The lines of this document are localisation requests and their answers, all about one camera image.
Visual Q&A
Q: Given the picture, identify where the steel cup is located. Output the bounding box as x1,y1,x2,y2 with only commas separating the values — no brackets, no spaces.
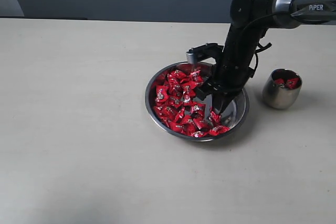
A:
262,69,302,110

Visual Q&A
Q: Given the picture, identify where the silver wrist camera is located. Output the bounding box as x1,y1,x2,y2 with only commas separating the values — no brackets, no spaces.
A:
186,42,224,65

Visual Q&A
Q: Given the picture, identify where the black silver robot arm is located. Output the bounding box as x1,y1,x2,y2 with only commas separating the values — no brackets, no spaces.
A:
186,0,335,113

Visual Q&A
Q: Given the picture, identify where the round steel plate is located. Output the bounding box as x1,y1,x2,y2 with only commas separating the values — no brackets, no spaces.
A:
145,62,249,142

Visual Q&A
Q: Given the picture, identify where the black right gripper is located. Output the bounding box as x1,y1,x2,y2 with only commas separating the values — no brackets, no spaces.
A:
195,56,255,127

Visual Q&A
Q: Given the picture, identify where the red candy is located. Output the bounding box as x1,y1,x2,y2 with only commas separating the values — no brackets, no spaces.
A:
208,125,230,136
167,69,189,84
274,78,300,90
155,86,169,104
208,111,221,126

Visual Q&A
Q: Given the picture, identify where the red candy in cup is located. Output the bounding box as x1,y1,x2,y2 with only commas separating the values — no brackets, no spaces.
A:
274,78,300,90

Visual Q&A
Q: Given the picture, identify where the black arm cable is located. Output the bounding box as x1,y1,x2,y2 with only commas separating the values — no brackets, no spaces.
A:
238,11,279,75

